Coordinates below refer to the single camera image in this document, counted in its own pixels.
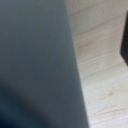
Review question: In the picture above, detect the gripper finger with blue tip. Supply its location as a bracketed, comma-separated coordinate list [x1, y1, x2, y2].
[119, 18, 128, 66]

